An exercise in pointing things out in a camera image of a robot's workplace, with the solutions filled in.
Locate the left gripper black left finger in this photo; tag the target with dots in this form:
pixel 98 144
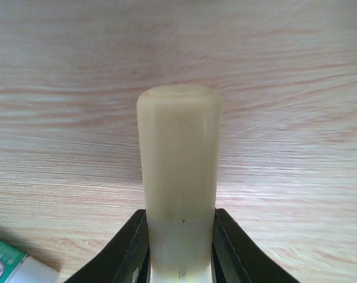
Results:
pixel 126 258

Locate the green white glue stick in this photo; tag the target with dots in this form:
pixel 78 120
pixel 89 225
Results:
pixel 18 267

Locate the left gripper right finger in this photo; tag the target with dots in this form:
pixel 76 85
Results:
pixel 236 258

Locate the yellow highlighter pen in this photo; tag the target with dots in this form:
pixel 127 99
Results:
pixel 179 138

